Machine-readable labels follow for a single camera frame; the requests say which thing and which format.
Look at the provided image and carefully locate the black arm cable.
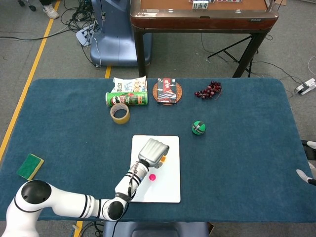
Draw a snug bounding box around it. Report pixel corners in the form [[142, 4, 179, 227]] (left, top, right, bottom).
[[112, 161, 139, 237]]

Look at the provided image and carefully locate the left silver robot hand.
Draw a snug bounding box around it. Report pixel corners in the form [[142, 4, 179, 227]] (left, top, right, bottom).
[[137, 138, 170, 169]]

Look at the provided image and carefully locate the dark red card box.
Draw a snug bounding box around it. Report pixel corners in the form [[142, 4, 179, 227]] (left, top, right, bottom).
[[157, 78, 178, 105]]

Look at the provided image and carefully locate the white snack bag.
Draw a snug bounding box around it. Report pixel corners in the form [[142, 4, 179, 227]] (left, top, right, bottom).
[[112, 75, 148, 93]]

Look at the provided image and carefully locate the black chrome stool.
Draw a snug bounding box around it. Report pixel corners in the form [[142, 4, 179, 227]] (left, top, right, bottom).
[[17, 0, 38, 12]]

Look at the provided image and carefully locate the green yellow sponge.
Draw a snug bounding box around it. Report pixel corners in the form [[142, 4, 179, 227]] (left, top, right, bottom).
[[16, 153, 45, 182]]

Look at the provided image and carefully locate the black floor cable bundle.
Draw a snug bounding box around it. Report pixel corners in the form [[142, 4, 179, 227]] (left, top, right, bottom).
[[60, 0, 99, 33]]

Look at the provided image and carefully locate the dark red grape bunch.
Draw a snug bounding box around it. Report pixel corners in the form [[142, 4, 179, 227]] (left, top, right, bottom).
[[194, 80, 223, 101]]

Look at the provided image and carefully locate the blue machine base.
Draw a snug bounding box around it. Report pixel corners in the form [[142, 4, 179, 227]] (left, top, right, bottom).
[[89, 0, 153, 67]]

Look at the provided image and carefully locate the person in black trousers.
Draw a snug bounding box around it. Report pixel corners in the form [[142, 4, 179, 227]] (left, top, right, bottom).
[[40, 0, 60, 20]]

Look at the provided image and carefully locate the face-up mahjong tile row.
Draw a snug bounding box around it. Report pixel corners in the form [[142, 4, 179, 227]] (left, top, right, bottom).
[[189, 0, 244, 3]]

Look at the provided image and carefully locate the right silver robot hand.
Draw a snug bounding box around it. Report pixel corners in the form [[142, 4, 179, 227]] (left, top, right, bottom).
[[296, 140, 316, 186]]

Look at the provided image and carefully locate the yellow packing tape roll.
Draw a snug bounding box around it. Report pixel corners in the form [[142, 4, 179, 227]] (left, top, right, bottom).
[[110, 103, 131, 125]]

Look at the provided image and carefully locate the brown woven coaster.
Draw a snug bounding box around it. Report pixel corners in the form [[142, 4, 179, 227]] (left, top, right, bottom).
[[152, 81, 184, 106]]

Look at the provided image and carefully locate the white power strip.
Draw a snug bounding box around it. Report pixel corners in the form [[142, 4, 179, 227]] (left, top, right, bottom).
[[295, 78, 316, 96], [75, 23, 98, 47]]

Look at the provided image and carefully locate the white magnetic board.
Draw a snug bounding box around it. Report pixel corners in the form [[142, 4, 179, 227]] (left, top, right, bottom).
[[130, 135, 181, 204]]

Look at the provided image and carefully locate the green Pringles can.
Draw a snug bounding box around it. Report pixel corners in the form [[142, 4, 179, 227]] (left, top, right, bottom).
[[105, 91, 150, 108]]

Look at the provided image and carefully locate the green ball with black strap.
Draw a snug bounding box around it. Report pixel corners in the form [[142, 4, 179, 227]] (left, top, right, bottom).
[[191, 120, 206, 136]]

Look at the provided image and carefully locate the brown mahjong table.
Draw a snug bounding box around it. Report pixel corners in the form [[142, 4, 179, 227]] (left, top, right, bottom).
[[130, 0, 279, 79]]

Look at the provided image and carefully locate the hanging black pendant cable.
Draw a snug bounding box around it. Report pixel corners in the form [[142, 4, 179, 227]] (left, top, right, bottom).
[[100, 0, 107, 22]]

